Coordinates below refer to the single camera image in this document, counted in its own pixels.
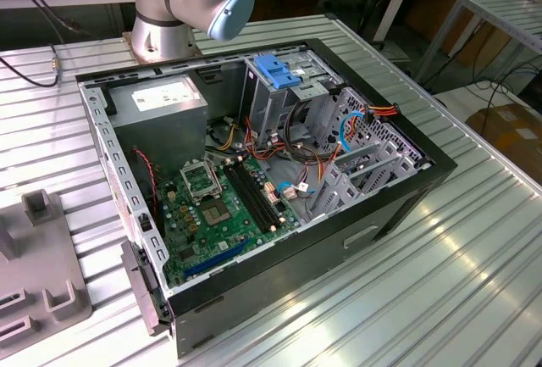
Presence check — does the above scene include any grey metal drive cage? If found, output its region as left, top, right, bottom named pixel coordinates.
left=239, top=51, right=344, bottom=147

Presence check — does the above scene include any large brown cardboard box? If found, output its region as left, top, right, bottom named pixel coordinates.
left=464, top=103, right=542, bottom=169

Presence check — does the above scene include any metal socket cover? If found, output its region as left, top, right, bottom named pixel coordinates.
left=180, top=158, right=224, bottom=205

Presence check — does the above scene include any blue expansion slot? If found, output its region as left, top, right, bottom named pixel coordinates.
left=182, top=237, right=251, bottom=280

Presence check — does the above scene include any blue data wire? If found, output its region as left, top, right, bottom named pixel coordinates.
left=338, top=110, right=366, bottom=156

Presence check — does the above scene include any orange red power wire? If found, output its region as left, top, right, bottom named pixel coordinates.
left=362, top=103, right=402, bottom=125

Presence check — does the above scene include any red orange wire bundle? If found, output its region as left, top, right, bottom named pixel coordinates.
left=244, top=115, right=340, bottom=184

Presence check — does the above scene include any black cable loop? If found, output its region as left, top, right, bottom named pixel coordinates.
left=283, top=99, right=338, bottom=167

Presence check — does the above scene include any grey plastic panel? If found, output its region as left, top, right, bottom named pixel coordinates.
left=120, top=239, right=170, bottom=337

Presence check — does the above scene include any green motherboard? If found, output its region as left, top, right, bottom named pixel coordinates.
left=158, top=157, right=304, bottom=287

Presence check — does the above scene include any thin light blue wire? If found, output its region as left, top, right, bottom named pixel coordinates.
left=277, top=180, right=318, bottom=197

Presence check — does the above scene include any blue plastic drive latch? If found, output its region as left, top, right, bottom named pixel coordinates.
left=255, top=55, right=302, bottom=92

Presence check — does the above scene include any red and black fan wire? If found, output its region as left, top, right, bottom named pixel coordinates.
left=133, top=148, right=164, bottom=232

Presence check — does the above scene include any black open PC case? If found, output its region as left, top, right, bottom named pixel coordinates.
left=75, top=37, right=459, bottom=359

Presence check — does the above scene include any metal slat side table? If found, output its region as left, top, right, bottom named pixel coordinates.
left=417, top=0, right=542, bottom=84

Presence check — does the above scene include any black cable with metal plug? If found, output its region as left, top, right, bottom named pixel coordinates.
left=0, top=42, right=63, bottom=88

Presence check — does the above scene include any grey parts rack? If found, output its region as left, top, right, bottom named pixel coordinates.
left=0, top=188, right=93, bottom=349

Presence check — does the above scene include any black RAM slot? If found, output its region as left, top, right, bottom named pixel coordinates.
left=235, top=162, right=279, bottom=229
left=224, top=166, right=269, bottom=235
left=230, top=164, right=274, bottom=232
left=241, top=160, right=285, bottom=226

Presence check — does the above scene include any orange yellow wire bundle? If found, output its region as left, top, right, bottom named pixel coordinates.
left=218, top=123, right=239, bottom=151

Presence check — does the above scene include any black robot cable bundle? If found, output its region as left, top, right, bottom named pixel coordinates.
left=8, top=0, right=102, bottom=40

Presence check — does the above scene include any grey power supply unit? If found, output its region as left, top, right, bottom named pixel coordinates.
left=108, top=74, right=209, bottom=180

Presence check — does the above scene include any grey metal disk bay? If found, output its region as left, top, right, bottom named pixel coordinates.
left=304, top=140, right=433, bottom=222

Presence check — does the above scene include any black tripod stand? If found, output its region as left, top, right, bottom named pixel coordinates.
left=357, top=0, right=407, bottom=53

